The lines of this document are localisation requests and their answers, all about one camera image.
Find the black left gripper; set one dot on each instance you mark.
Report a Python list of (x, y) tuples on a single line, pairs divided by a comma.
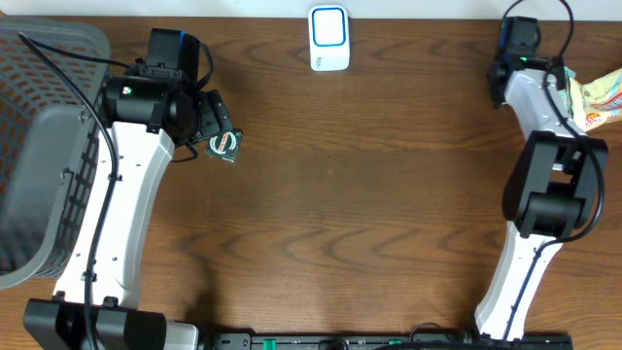
[(210, 117)]

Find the green white round tin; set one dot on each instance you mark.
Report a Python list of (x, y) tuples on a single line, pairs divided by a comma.
[(225, 145)]

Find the white blue snack bag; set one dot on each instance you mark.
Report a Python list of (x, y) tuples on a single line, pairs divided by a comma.
[(596, 103)]

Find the teal snack packet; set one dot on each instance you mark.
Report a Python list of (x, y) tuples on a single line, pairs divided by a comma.
[(565, 93)]

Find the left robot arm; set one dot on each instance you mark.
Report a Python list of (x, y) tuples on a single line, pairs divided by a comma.
[(157, 105)]

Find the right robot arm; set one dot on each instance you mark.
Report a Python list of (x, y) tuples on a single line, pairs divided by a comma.
[(555, 192)]

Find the white barcode scanner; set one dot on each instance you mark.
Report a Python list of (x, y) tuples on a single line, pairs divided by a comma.
[(329, 38)]

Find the grey plastic shopping basket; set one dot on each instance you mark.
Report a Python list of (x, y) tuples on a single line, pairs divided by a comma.
[(49, 144)]

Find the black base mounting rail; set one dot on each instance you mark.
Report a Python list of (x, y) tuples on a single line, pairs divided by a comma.
[(425, 340)]

